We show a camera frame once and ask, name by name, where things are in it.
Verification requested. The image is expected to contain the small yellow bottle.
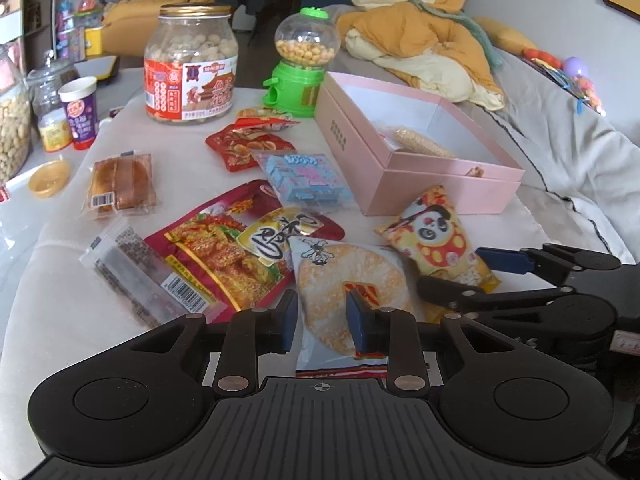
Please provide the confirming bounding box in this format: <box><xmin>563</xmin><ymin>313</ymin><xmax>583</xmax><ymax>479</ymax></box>
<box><xmin>37</xmin><ymin>110</ymin><xmax>73</xmax><ymax>153</ymax></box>

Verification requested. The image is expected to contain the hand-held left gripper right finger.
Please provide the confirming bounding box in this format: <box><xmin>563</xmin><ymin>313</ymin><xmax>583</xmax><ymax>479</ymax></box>
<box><xmin>345</xmin><ymin>291</ymin><xmax>511</xmax><ymax>397</ymax></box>

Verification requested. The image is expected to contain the pink cardboard box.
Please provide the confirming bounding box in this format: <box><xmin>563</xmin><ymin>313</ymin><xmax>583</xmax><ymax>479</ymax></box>
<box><xmin>314</xmin><ymin>72</ymin><xmax>526</xmax><ymax>217</ymax></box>

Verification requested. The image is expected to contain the yellow pillow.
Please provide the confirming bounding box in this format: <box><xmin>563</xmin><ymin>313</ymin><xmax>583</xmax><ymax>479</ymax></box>
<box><xmin>472</xmin><ymin>16</ymin><xmax>538</xmax><ymax>53</ymax></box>

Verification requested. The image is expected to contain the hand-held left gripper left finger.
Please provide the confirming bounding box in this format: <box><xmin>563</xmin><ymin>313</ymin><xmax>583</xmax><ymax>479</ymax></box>
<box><xmin>127</xmin><ymin>290</ymin><xmax>299</xmax><ymax>397</ymax></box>

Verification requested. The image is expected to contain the small red snack packet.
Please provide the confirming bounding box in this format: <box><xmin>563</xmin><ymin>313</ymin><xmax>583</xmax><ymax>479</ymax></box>
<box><xmin>205</xmin><ymin>122</ymin><xmax>296</xmax><ymax>173</ymax></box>
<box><xmin>235</xmin><ymin>106</ymin><xmax>301</xmax><ymax>133</ymax></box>

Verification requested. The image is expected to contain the grey flat pad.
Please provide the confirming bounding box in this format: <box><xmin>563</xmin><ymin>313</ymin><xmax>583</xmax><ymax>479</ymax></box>
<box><xmin>75</xmin><ymin>55</ymin><xmax>121</xmax><ymax>81</ymax></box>

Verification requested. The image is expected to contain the blue candy packet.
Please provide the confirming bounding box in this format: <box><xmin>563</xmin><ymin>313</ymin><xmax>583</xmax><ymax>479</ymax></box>
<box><xmin>252</xmin><ymin>150</ymin><xmax>353</xmax><ymax>211</ymax></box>

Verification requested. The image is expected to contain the small glass jar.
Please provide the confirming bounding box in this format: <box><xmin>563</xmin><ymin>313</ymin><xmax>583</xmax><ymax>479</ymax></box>
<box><xmin>25</xmin><ymin>52</ymin><xmax>81</xmax><ymax>116</ymax></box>

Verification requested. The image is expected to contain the green gumball machine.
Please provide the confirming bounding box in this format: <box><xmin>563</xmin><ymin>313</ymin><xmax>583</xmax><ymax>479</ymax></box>
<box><xmin>262</xmin><ymin>7</ymin><xmax>343</xmax><ymax>118</ymax></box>

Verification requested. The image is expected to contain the grey sofa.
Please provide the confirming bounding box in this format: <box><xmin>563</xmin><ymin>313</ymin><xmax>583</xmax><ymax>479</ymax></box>
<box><xmin>320</xmin><ymin>5</ymin><xmax>640</xmax><ymax>271</ymax></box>

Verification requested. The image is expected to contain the peanut jar with gold lid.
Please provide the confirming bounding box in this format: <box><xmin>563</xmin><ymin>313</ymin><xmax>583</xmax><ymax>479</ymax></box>
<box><xmin>144</xmin><ymin>4</ymin><xmax>238</xmax><ymax>122</ymax></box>

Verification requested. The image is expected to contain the yellow panda snack packet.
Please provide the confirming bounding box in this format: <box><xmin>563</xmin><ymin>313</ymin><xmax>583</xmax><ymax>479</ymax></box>
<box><xmin>375</xmin><ymin>184</ymin><xmax>502</xmax><ymax>323</ymax></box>

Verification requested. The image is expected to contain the large glass jar of peanuts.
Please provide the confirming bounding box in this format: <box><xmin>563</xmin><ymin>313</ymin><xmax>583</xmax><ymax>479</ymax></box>
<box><xmin>0</xmin><ymin>45</ymin><xmax>33</xmax><ymax>186</ymax></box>

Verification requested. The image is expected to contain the wooden shelf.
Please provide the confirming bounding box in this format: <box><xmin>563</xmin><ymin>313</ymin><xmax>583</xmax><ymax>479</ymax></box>
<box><xmin>0</xmin><ymin>0</ymin><xmax>61</xmax><ymax>73</ymax></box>

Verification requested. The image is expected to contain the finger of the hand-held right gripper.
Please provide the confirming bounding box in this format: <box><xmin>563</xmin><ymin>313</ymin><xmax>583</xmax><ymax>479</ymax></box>
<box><xmin>416</xmin><ymin>275</ymin><xmax>576</xmax><ymax>313</ymax></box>
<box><xmin>475</xmin><ymin>242</ymin><xmax>622</xmax><ymax>286</ymax></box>

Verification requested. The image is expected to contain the brown cake packet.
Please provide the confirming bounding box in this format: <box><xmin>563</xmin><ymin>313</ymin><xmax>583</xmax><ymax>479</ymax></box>
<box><xmin>82</xmin><ymin>151</ymin><xmax>158</xmax><ymax>218</ymax></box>

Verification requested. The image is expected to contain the yellow and cream blanket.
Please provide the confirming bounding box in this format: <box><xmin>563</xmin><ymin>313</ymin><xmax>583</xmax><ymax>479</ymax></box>
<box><xmin>335</xmin><ymin>0</ymin><xmax>506</xmax><ymax>111</ymax></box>

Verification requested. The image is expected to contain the clear packet with dark bar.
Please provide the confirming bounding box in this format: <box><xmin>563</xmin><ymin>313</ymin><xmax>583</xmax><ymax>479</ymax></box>
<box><xmin>79</xmin><ymin>220</ymin><xmax>221</xmax><ymax>326</ymax></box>

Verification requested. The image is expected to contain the rice cracker packet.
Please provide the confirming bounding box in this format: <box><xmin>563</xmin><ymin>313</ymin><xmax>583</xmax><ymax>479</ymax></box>
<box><xmin>289</xmin><ymin>237</ymin><xmax>418</xmax><ymax>378</ymax></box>

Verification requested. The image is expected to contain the large red snack bag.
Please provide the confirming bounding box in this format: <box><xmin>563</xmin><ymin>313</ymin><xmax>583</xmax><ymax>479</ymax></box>
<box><xmin>145</xmin><ymin>179</ymin><xmax>346</xmax><ymax>311</ymax></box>

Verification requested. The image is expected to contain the clear packet of pale grains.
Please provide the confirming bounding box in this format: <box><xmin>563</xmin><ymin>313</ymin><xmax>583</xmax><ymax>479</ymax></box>
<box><xmin>385</xmin><ymin>127</ymin><xmax>456</xmax><ymax>158</ymax></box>

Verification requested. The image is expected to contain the colourful toy set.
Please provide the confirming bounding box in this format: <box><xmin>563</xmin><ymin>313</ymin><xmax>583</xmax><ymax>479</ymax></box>
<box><xmin>55</xmin><ymin>0</ymin><xmax>107</xmax><ymax>61</ymax></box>

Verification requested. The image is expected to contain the purple paper cup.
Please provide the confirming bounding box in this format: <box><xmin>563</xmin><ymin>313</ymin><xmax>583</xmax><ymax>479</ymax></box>
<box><xmin>58</xmin><ymin>76</ymin><xmax>99</xmax><ymax>151</ymax></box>

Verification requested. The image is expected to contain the yellow plastic lid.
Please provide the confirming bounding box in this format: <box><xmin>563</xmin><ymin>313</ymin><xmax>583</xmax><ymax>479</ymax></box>
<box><xmin>27</xmin><ymin>161</ymin><xmax>71</xmax><ymax>198</ymax></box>

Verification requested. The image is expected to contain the yellow beanbag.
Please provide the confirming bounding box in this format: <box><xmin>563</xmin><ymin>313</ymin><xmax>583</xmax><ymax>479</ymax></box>
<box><xmin>102</xmin><ymin>0</ymin><xmax>216</xmax><ymax>56</ymax></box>

